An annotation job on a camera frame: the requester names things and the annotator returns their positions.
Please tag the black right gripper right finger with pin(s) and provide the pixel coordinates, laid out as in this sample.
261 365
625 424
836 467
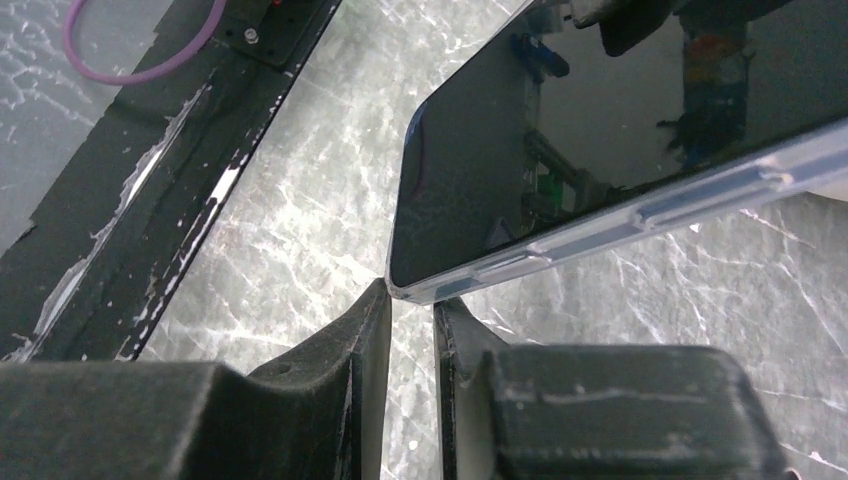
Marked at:
530 411

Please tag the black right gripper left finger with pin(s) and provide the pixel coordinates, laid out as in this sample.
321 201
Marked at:
314 412

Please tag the clear phone case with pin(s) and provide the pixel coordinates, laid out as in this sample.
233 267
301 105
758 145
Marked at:
629 218

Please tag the blue phone black screen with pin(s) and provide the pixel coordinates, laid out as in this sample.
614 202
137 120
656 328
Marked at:
596 132

